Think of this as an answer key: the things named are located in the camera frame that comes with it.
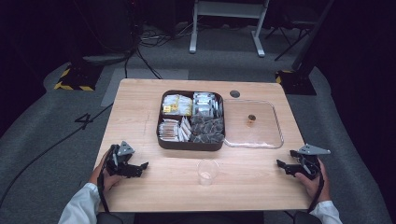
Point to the person's right hand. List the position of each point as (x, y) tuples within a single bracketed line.
[(317, 188)]

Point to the pile of dark tea bags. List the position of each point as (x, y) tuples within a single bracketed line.
[(208, 130)]

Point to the white metal table frame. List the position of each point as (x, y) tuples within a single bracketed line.
[(229, 9)]

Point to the black tripod stand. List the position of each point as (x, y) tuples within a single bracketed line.
[(291, 34)]

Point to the person's left hand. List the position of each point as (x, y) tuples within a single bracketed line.
[(104, 180)]

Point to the clear plastic cup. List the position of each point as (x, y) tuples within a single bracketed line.
[(207, 174)]

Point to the row of white paper packets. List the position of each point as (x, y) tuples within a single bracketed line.
[(186, 128)]

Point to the dark brown compartment box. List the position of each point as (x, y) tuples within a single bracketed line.
[(190, 146)]

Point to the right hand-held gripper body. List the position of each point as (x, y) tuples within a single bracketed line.
[(309, 165)]

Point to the clear plastic lid with knob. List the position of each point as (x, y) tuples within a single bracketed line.
[(264, 130)]

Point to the black yellow striped stand base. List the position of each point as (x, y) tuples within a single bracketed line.
[(295, 84), (79, 79)]

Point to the pile of yellow white packets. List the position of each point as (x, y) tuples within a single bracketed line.
[(178, 105)]

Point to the pile of silver packets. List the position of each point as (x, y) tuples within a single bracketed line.
[(205, 104)]

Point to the slanted dark metal pole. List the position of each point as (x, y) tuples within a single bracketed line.
[(311, 37)]

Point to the pile of brown stick packets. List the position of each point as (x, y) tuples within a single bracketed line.
[(169, 130)]

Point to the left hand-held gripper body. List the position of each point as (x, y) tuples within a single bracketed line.
[(120, 161)]

